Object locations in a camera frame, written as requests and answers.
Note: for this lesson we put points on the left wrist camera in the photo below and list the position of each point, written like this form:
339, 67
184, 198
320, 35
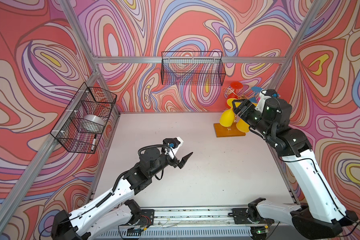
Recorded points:
174, 144

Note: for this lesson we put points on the black marker pen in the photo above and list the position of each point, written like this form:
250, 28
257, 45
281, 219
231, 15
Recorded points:
93, 146

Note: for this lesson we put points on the black wire basket left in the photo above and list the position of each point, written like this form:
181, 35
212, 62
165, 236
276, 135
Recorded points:
88, 114

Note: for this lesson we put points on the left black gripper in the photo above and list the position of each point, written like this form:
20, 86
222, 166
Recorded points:
183, 161

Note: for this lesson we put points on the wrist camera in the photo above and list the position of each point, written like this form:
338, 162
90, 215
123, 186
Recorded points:
266, 94
174, 144

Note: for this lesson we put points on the black wire basket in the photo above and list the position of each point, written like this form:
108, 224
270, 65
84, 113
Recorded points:
88, 114
192, 68

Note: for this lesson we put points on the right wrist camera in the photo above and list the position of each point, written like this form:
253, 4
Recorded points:
266, 94

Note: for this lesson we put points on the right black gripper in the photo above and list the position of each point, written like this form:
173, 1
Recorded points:
250, 106

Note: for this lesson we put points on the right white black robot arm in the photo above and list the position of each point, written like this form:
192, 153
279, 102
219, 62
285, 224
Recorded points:
323, 216

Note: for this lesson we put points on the aluminium frame rail base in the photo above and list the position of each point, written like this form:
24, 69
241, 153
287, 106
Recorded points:
188, 223

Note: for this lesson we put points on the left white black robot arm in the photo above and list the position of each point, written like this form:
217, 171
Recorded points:
153, 159

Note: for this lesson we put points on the blue wine glass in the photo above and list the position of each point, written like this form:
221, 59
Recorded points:
258, 96

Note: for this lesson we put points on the gold wire glass rack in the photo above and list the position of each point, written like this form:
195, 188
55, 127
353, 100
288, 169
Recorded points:
228, 118

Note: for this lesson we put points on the silver tape roll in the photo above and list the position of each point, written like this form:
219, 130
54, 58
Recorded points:
91, 124

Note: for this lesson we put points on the orange wooden rack base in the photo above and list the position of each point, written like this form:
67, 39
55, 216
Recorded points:
232, 131

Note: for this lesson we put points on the yellow wine glass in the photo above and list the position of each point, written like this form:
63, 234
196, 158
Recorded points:
228, 117
242, 126

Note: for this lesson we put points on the black wire basket back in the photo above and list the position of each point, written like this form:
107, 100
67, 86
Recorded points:
192, 68

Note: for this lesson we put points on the red wine glass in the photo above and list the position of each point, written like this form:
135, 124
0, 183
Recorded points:
235, 87

